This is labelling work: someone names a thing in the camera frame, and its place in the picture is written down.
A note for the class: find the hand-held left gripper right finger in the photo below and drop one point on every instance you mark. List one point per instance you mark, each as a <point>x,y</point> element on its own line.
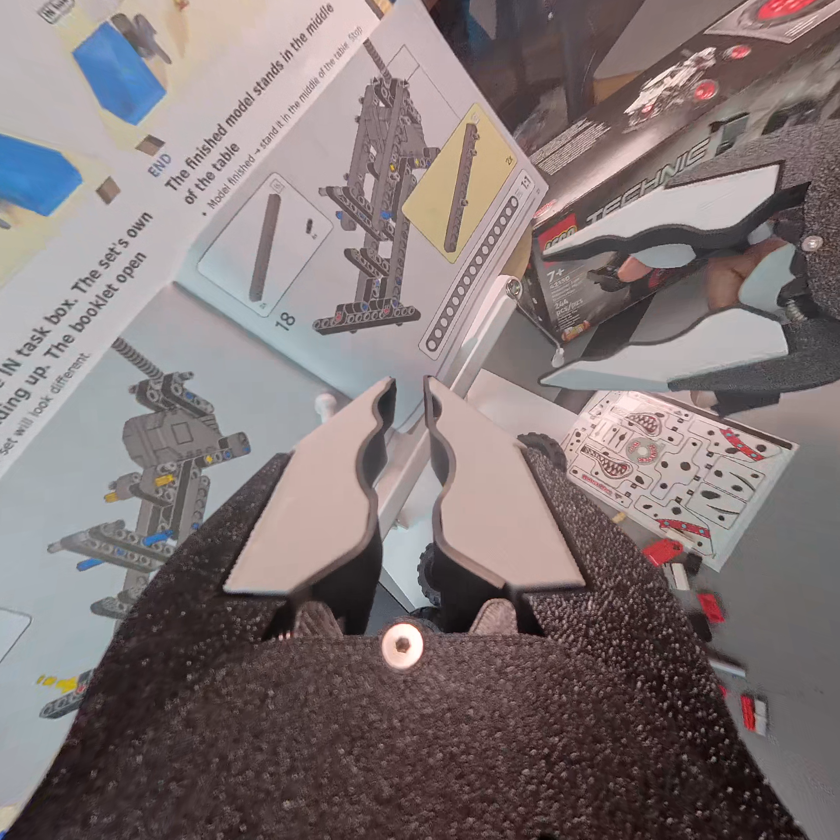
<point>505,518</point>

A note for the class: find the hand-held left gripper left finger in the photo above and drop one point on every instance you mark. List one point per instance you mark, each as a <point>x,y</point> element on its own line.
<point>308,518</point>

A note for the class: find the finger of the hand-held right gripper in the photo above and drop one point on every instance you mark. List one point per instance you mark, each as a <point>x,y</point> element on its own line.
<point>709,197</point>
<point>709,354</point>

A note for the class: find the grey desk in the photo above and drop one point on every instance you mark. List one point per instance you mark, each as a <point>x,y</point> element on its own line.
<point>787,558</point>

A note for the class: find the printed task sheet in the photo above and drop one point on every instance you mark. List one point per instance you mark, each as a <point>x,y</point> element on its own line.
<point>65,229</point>

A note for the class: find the person's right hand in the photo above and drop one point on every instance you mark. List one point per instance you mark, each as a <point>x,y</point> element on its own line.
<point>725,282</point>

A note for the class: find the toy set box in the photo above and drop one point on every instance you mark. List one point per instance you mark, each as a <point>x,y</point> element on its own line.
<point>656,131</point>

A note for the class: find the toy sticker sheet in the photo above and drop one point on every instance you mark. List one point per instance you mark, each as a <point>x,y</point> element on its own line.
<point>682,472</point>

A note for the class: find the pile of red white pieces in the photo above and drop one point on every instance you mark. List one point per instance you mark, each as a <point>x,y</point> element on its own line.
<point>663,551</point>

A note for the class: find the white book stand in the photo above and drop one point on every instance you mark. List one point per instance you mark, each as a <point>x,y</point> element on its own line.
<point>485,328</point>

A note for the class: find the open instruction booklet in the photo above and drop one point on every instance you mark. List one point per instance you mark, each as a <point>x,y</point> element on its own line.
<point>295,197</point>

